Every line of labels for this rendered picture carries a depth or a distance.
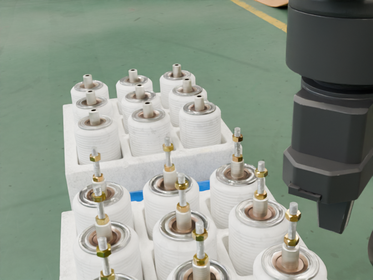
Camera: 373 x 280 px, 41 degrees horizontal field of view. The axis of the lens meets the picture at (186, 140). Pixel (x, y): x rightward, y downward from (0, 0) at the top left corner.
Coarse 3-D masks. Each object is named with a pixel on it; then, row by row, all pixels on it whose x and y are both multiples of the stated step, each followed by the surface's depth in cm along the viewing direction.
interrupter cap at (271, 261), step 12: (264, 252) 67; (276, 252) 67; (300, 252) 67; (312, 252) 66; (264, 264) 65; (276, 264) 65; (300, 264) 65; (312, 264) 65; (276, 276) 63; (288, 276) 63; (300, 276) 63; (312, 276) 62
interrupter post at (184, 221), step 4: (176, 208) 73; (176, 212) 72; (180, 212) 72; (184, 212) 72; (188, 212) 72; (176, 216) 73; (180, 216) 72; (184, 216) 72; (188, 216) 72; (180, 220) 72; (184, 220) 72; (188, 220) 72; (180, 224) 72; (184, 224) 72; (188, 224) 72; (180, 228) 73; (184, 228) 73; (188, 228) 73
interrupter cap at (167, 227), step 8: (168, 216) 75; (192, 216) 75; (200, 216) 75; (160, 224) 73; (168, 224) 74; (176, 224) 74; (192, 224) 74; (208, 224) 73; (160, 232) 72; (168, 232) 72; (176, 232) 72; (184, 232) 72; (176, 240) 70; (184, 240) 70; (192, 240) 70
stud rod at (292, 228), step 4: (292, 204) 61; (296, 204) 61; (292, 208) 61; (296, 208) 61; (292, 212) 61; (296, 212) 61; (292, 224) 62; (288, 228) 63; (292, 228) 62; (288, 232) 63; (292, 232) 62; (288, 236) 63; (292, 236) 63
